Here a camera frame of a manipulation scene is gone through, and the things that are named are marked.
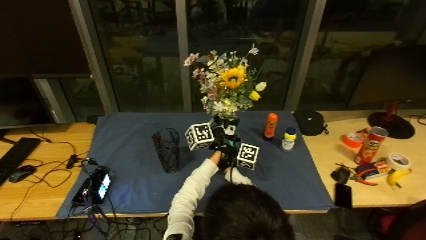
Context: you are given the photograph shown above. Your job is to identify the white marker cube glove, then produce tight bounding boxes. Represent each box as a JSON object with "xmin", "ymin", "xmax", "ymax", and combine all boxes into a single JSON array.
[
  {"xmin": 183, "ymin": 122, "xmax": 215, "ymax": 152},
  {"xmin": 235, "ymin": 142, "xmax": 260, "ymax": 171}
]

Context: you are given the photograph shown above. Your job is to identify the colourful small box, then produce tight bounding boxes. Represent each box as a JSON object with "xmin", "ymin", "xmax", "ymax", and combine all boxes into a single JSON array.
[{"xmin": 354, "ymin": 159, "xmax": 394, "ymax": 180}]

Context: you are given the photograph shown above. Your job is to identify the person's left hand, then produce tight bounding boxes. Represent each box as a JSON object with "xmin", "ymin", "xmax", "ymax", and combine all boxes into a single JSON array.
[{"xmin": 209, "ymin": 117, "xmax": 229, "ymax": 162}]

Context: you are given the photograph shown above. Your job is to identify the person's right hand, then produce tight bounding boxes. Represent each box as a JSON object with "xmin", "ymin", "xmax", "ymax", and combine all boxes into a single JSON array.
[{"xmin": 221, "ymin": 123, "xmax": 242, "ymax": 171}]

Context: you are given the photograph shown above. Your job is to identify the small clear bottle yellow cap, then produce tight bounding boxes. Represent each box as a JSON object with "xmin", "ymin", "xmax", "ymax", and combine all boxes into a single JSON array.
[{"xmin": 279, "ymin": 126, "xmax": 298, "ymax": 153}]

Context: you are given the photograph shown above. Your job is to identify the black key pouch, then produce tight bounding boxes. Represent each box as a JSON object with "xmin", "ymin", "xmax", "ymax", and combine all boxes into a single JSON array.
[{"xmin": 330, "ymin": 163, "xmax": 352, "ymax": 185}]

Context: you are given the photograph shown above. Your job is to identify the red chip can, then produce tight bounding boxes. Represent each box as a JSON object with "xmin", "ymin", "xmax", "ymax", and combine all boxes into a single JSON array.
[{"xmin": 352, "ymin": 126, "xmax": 390, "ymax": 166}]

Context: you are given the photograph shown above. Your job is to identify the orange bottle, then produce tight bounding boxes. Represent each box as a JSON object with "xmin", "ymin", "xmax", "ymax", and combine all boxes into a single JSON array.
[{"xmin": 263, "ymin": 112, "xmax": 279, "ymax": 140}]

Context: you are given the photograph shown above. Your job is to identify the black keyboard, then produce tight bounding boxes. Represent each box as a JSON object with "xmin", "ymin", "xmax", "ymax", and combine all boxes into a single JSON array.
[{"xmin": 0, "ymin": 137, "xmax": 43, "ymax": 186}]

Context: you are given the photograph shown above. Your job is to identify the white marker cube right glove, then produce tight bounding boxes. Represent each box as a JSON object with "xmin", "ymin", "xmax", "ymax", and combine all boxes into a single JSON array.
[{"xmin": 235, "ymin": 142, "xmax": 260, "ymax": 171}]

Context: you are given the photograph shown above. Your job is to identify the white marker cube left glove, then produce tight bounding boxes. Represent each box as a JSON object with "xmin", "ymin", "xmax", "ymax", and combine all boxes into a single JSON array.
[{"xmin": 183, "ymin": 122, "xmax": 215, "ymax": 152}]

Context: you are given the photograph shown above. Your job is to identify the black computer monitor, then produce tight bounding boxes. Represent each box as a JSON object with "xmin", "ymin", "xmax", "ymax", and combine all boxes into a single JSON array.
[{"xmin": 0, "ymin": 74, "xmax": 57, "ymax": 129}]

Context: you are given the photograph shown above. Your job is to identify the red handled pliers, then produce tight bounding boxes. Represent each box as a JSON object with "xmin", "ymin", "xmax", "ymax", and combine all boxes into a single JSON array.
[{"xmin": 351, "ymin": 178, "xmax": 379, "ymax": 187}]

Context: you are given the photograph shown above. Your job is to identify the smartphone with lit screen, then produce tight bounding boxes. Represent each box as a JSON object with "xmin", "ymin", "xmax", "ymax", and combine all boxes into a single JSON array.
[{"xmin": 90, "ymin": 167, "xmax": 113, "ymax": 205}]

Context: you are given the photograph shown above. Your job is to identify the orange tape roll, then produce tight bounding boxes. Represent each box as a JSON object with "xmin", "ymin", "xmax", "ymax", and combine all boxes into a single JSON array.
[{"xmin": 340, "ymin": 132, "xmax": 364, "ymax": 150}]

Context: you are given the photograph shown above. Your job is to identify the red and black chair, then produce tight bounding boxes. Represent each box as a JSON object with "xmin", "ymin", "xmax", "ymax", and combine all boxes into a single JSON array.
[{"xmin": 366, "ymin": 199, "xmax": 426, "ymax": 240}]

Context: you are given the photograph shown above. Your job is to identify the yellow banana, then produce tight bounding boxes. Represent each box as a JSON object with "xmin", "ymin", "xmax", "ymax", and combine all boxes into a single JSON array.
[{"xmin": 386, "ymin": 168, "xmax": 412, "ymax": 190}]

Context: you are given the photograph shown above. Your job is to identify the monitor with red stand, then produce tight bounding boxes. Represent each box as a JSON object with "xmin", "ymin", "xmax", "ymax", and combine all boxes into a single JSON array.
[{"xmin": 347, "ymin": 43, "xmax": 426, "ymax": 140}]

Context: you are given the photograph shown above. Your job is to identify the blue table cloth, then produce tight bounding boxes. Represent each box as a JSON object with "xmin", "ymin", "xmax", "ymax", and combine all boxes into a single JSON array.
[{"xmin": 55, "ymin": 110, "xmax": 335, "ymax": 219}]

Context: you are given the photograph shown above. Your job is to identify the black cable bundle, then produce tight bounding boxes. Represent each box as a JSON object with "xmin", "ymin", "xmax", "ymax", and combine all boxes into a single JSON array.
[{"xmin": 8, "ymin": 128, "xmax": 117, "ymax": 221}]

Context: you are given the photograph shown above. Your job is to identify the grey window frame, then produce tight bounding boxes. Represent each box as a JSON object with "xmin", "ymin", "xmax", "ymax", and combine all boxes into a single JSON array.
[{"xmin": 67, "ymin": 0, "xmax": 328, "ymax": 114}]

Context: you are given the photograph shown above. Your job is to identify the mixed flower bouquet with sunflower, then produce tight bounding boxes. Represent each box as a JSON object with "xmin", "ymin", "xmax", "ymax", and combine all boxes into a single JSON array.
[{"xmin": 182, "ymin": 43, "xmax": 268, "ymax": 125}]

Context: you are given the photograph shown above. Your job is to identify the black flat device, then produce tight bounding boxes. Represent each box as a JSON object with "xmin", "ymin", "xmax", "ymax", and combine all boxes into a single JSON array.
[{"xmin": 70, "ymin": 178, "xmax": 94, "ymax": 206}]

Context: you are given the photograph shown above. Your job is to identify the black computer mouse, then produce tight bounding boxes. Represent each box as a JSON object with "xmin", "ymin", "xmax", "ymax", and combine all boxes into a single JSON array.
[{"xmin": 6, "ymin": 164, "xmax": 37, "ymax": 184}]

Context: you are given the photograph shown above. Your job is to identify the white tape roll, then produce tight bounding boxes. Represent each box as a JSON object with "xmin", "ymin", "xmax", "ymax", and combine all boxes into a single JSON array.
[{"xmin": 386, "ymin": 152, "xmax": 412, "ymax": 172}]

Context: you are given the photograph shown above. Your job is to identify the black round pouch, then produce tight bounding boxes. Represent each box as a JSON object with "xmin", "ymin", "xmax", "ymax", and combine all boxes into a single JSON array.
[{"xmin": 291, "ymin": 110, "xmax": 330, "ymax": 137}]

